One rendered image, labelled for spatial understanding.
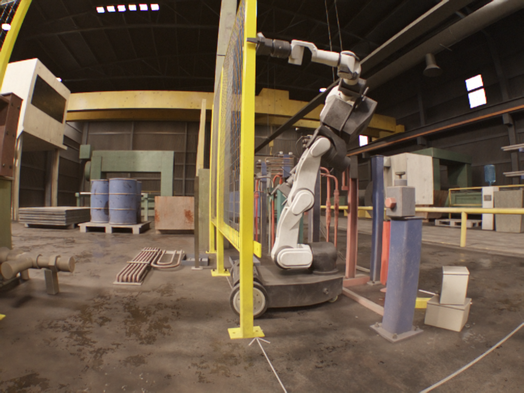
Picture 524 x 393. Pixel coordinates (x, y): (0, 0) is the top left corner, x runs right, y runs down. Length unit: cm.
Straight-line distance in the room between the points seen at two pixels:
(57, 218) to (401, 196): 582
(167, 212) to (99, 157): 766
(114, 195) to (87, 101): 1078
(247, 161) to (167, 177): 1045
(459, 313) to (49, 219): 627
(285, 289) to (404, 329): 64
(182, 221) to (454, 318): 454
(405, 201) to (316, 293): 71
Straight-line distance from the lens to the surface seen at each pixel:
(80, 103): 1585
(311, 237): 225
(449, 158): 1240
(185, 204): 507
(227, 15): 457
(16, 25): 181
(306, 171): 162
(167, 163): 1159
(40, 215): 628
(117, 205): 539
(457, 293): 139
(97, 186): 585
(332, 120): 169
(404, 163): 206
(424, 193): 216
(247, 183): 111
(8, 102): 220
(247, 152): 113
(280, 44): 135
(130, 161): 1197
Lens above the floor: 60
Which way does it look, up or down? 1 degrees up
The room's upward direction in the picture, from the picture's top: straight up
